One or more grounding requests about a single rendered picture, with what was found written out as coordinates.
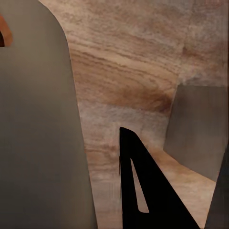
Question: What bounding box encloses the trash can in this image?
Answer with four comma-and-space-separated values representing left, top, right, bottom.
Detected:
0, 0, 98, 229

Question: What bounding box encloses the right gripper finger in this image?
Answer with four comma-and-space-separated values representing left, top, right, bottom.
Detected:
119, 127, 200, 229

